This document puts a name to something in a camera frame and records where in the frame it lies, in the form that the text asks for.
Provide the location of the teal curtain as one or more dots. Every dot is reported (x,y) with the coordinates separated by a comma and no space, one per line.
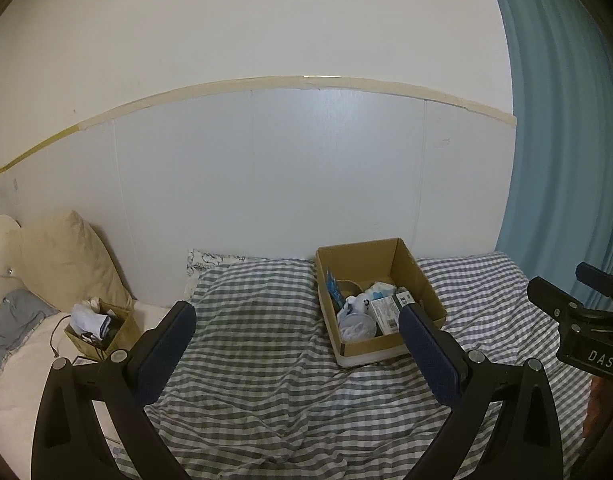
(561,135)

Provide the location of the patterned white pillow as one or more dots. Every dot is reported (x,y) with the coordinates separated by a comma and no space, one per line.
(206,262)

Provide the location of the round clear plastic container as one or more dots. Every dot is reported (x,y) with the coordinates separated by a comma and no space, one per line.
(356,329)

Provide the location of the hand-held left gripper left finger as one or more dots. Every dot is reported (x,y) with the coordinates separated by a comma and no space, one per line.
(166,355)

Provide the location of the small cardboard box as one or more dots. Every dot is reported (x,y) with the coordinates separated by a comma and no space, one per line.
(126,332)

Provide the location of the grey cloth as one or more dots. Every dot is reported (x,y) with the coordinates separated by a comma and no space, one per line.
(11,325)

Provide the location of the person's right hand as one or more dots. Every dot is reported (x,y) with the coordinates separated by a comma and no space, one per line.
(601,405)

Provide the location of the grey checkered blanket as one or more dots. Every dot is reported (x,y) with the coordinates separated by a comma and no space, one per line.
(266,350)

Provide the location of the beige pillow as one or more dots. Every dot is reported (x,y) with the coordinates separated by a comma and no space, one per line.
(66,260)

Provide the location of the blue and white carton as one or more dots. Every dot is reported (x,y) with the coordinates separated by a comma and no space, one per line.
(332,287)

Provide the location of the white bed sheet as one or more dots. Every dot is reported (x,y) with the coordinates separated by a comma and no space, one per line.
(21,385)

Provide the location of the masking tape roll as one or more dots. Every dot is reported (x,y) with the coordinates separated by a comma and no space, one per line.
(349,290)

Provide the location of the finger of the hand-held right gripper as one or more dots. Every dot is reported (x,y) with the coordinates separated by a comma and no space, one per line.
(551,292)
(594,277)

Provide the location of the green and white medicine box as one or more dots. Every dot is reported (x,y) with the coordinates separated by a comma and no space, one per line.
(386,315)

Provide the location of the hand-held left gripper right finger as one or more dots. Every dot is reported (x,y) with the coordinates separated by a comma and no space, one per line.
(429,360)

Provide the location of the white tufted headboard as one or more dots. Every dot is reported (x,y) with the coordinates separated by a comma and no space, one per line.
(1,255)

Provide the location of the white cloth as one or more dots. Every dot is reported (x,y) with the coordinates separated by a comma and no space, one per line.
(89,320)

